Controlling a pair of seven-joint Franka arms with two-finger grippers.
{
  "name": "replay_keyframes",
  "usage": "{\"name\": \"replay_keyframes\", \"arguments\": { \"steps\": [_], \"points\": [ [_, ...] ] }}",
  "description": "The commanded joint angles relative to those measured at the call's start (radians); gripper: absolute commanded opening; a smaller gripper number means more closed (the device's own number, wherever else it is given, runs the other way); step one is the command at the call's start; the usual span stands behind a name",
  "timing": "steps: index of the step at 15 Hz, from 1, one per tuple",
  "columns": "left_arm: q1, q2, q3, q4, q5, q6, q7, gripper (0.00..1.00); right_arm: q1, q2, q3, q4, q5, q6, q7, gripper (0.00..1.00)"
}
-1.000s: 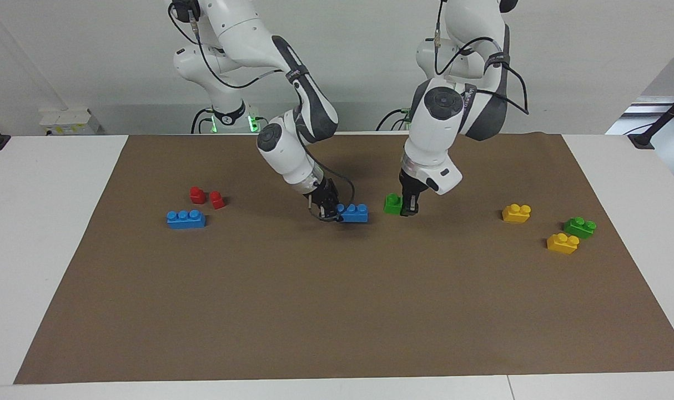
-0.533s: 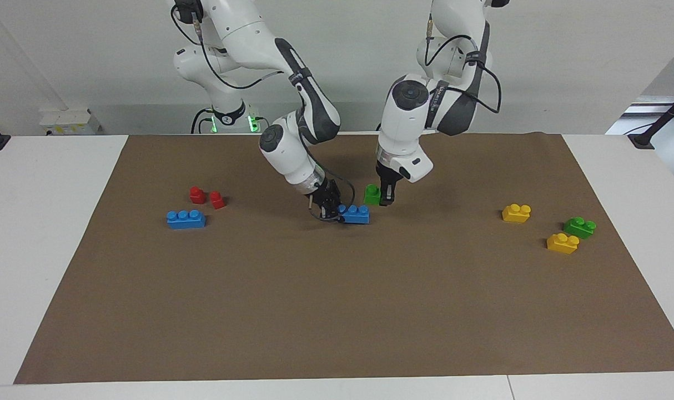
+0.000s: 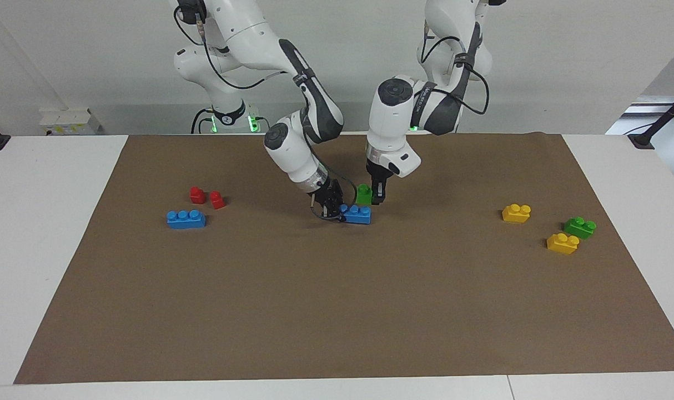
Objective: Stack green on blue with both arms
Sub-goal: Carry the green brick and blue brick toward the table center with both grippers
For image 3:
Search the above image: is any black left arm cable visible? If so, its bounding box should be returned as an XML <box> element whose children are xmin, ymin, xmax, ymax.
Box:
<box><xmin>419</xmin><ymin>21</ymin><xmax>491</xmax><ymax>116</ymax></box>

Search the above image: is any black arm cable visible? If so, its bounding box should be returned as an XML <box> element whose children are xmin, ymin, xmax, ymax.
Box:
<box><xmin>173</xmin><ymin>3</ymin><xmax>358</xmax><ymax>224</ymax></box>
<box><xmin>419</xmin><ymin>21</ymin><xmax>491</xmax><ymax>116</ymax></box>

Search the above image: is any black clamp with pole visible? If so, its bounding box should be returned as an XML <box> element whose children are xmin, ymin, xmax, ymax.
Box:
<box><xmin>627</xmin><ymin>88</ymin><xmax>674</xmax><ymax>149</ymax></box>

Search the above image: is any white wall socket box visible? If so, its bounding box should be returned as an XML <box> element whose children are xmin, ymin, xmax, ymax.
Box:
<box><xmin>39</xmin><ymin>107</ymin><xmax>102</xmax><ymax>136</ymax></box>

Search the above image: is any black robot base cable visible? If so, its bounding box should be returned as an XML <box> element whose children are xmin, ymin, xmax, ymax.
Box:
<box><xmin>190</xmin><ymin>108</ymin><xmax>215</xmax><ymax>134</ymax></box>

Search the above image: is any yellow two-stud toy brick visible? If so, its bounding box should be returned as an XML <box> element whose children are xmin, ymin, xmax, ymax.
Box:
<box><xmin>502</xmin><ymin>203</ymin><xmax>532</xmax><ymax>224</ymax></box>
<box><xmin>546</xmin><ymin>233</ymin><xmax>581</xmax><ymax>256</ymax></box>

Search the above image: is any blue three-stud toy brick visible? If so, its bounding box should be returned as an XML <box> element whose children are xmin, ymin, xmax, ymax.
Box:
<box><xmin>340</xmin><ymin>204</ymin><xmax>372</xmax><ymax>225</ymax></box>
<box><xmin>167</xmin><ymin>209</ymin><xmax>207</xmax><ymax>229</ymax></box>

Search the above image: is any brown paper table mat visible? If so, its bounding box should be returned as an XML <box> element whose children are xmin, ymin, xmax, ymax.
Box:
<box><xmin>13</xmin><ymin>132</ymin><xmax>674</xmax><ymax>385</ymax></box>

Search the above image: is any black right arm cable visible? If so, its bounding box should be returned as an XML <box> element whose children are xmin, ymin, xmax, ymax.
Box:
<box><xmin>173</xmin><ymin>3</ymin><xmax>358</xmax><ymax>224</ymax></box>

